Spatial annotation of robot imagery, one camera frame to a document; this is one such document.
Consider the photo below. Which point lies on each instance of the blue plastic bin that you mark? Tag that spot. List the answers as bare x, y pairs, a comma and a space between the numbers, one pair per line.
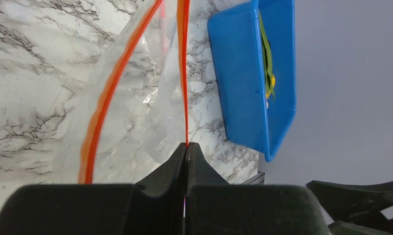
251, 119

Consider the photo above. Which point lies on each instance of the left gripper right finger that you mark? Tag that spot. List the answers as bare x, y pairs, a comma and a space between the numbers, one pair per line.
215, 207

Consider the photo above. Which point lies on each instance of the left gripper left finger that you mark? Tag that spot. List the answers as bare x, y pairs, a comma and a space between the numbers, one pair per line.
152, 206

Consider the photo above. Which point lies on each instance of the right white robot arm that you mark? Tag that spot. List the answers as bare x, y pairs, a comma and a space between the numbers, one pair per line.
355, 209

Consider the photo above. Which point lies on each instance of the clear orange-zip plastic bag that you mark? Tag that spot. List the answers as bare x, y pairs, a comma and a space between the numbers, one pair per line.
134, 110

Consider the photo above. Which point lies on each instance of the yellow bell pepper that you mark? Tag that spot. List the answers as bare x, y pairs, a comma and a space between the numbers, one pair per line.
270, 82

